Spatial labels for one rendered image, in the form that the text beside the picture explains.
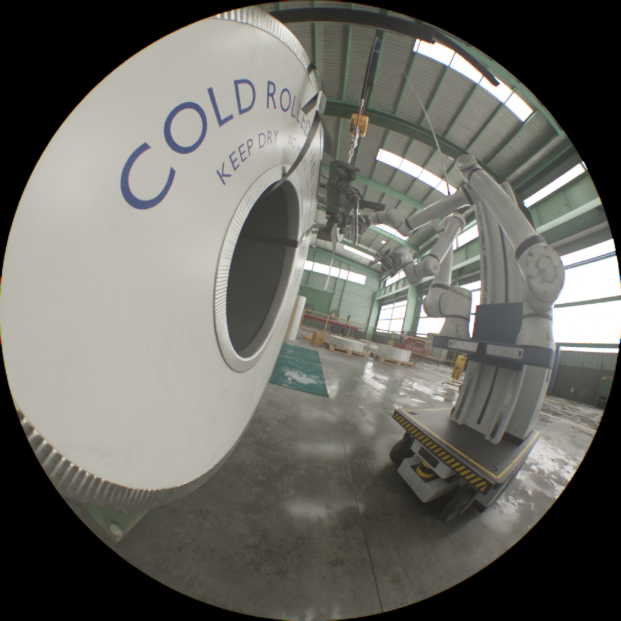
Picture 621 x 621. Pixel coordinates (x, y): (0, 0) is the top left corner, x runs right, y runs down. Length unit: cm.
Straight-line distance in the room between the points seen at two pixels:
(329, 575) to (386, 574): 17
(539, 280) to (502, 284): 56
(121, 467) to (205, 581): 47
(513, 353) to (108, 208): 93
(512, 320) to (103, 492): 119
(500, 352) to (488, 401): 35
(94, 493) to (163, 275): 24
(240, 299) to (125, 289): 66
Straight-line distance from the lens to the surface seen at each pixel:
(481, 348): 89
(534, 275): 66
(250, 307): 76
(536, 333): 80
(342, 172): 90
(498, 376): 109
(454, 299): 104
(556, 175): 452
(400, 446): 109
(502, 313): 105
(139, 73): 19
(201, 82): 23
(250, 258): 83
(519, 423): 117
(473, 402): 115
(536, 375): 114
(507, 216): 80
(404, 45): 1199
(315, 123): 46
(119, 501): 28
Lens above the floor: 66
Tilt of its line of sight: 3 degrees up
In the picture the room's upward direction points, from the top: 15 degrees clockwise
